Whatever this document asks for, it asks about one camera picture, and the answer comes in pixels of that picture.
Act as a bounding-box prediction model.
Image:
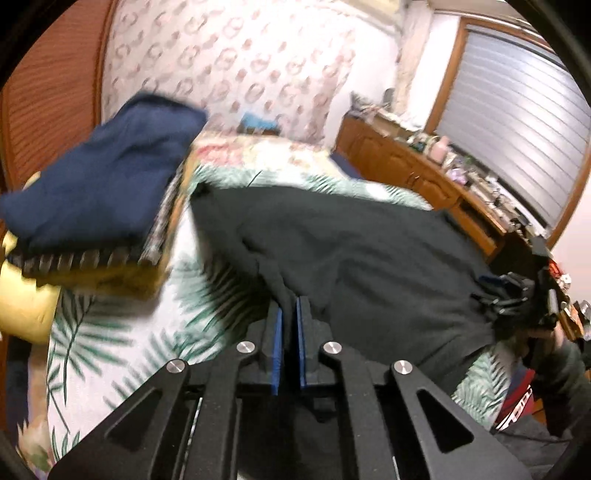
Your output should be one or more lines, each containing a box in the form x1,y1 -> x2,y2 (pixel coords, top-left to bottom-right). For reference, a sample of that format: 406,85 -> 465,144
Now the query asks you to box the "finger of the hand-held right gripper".
477,271 -> 539,296
471,292 -> 536,326

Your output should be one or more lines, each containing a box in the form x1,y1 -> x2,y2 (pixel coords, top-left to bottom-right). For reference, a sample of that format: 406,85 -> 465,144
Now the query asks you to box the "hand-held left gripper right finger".
295,295 -> 534,480

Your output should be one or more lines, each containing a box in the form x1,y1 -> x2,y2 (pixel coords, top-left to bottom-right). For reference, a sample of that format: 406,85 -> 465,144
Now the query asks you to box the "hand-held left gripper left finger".
46,302 -> 284,480

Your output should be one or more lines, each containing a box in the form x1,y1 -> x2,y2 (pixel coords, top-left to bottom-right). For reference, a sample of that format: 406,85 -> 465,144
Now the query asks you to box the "black printed t-shirt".
189,182 -> 509,385

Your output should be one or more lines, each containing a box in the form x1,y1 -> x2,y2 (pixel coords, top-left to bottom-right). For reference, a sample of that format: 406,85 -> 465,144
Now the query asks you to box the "navy blue garment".
0,92 -> 209,256

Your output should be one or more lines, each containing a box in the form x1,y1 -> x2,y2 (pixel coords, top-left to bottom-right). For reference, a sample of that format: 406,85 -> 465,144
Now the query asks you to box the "person's right forearm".
524,337 -> 591,440

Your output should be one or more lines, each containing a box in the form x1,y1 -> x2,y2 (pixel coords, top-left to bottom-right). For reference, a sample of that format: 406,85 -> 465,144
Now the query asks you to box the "row of small countertop things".
406,129 -> 591,343

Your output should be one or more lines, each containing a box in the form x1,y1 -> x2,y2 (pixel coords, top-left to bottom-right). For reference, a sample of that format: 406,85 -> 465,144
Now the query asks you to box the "red printed bag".
496,385 -> 535,428

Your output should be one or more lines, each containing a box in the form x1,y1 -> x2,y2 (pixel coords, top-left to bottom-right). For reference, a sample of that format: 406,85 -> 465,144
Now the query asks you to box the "green leaf print blanket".
46,164 -> 523,472

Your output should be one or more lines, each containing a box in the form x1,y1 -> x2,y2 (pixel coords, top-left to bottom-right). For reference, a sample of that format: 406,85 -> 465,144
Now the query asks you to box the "grey cloth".
492,415 -> 574,479

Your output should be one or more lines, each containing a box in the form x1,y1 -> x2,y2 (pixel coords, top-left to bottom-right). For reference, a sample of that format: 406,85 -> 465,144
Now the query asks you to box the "long wooden cabinet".
335,113 -> 551,265

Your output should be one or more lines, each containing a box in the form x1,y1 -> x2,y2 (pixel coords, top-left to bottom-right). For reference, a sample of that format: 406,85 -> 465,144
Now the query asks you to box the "grey window blind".
434,28 -> 591,228

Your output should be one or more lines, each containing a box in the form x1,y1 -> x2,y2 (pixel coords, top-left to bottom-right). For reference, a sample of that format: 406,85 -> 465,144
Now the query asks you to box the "mustard cloth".
46,261 -> 172,302

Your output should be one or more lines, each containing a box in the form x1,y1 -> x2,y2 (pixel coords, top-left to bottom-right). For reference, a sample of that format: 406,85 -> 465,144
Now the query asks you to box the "navy blue bed sheet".
330,152 -> 366,182

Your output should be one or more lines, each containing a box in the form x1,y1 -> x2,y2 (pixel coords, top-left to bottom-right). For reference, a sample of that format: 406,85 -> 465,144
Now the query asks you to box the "floral quilt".
185,131 -> 352,186

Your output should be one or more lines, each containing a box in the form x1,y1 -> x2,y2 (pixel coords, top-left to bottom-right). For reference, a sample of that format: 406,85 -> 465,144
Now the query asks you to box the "light blue cloth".
241,112 -> 279,131

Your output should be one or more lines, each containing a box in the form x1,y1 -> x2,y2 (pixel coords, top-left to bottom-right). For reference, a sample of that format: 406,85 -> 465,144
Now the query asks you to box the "striped patterned cloth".
9,164 -> 186,278

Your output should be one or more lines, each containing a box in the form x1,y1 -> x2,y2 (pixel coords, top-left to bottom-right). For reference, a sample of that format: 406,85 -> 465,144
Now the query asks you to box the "white wrapped pipe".
397,0 -> 435,126

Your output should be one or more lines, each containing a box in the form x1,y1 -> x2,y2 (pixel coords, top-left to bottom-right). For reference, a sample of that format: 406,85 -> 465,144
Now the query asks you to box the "wooden louvered door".
0,0 -> 117,195

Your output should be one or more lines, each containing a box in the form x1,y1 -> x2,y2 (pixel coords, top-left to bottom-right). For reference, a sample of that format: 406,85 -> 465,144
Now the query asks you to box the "ring patterned wall cloth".
102,0 -> 403,149

